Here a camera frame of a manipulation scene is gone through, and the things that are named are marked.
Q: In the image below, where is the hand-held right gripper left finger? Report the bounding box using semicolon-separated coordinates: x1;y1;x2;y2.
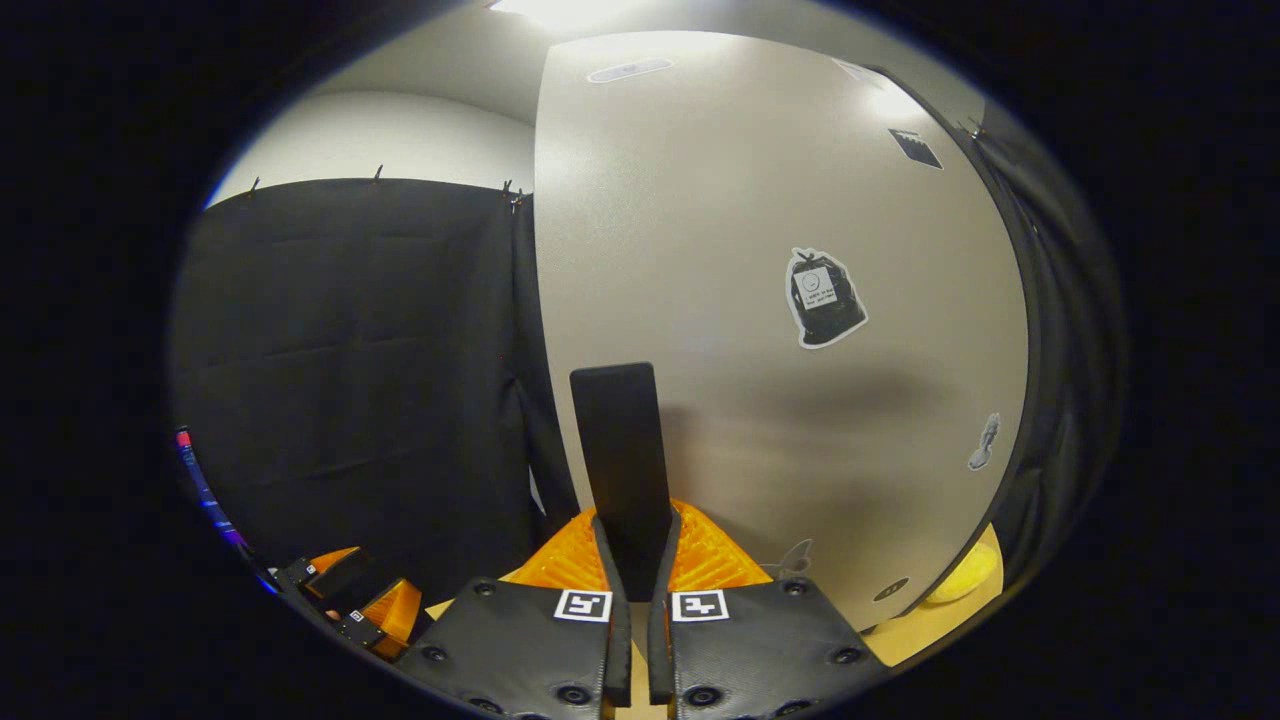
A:
395;505;633;720

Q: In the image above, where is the ceiling light panel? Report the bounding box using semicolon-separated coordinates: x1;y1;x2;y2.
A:
490;0;641;26

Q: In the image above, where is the yellow round bun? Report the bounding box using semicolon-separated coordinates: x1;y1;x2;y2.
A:
925;540;1001;606

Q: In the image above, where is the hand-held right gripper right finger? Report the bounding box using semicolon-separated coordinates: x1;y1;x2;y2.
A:
648;500;891;720

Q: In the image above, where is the black backdrop cloth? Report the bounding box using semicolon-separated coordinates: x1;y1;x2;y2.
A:
170;100;1126;611

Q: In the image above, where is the grey cabinet door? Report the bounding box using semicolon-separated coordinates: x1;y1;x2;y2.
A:
533;30;1031;633

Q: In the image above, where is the black cabinet door handle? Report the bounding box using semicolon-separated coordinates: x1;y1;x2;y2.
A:
570;362;673;601

